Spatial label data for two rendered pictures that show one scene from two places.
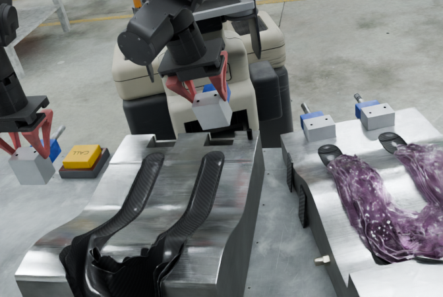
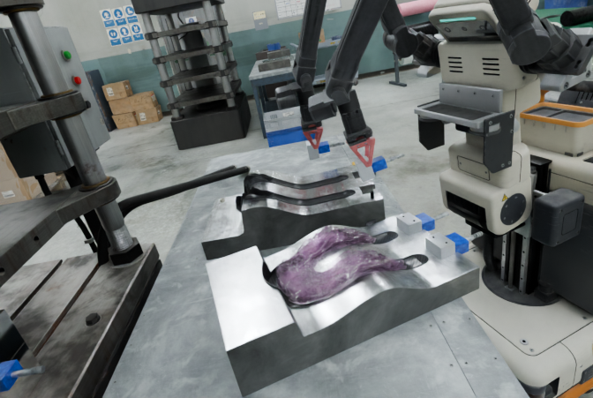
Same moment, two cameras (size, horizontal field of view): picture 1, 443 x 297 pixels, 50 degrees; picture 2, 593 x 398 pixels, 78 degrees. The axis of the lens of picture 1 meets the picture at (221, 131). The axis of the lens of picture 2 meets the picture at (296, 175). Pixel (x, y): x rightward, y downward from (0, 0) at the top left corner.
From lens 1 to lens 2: 0.88 m
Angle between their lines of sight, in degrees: 65
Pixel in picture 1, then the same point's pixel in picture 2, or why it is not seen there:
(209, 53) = (356, 132)
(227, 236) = (271, 206)
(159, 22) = (316, 103)
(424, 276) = (252, 266)
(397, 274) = (254, 259)
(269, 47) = not seen: outside the picture
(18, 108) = (306, 120)
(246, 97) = (484, 199)
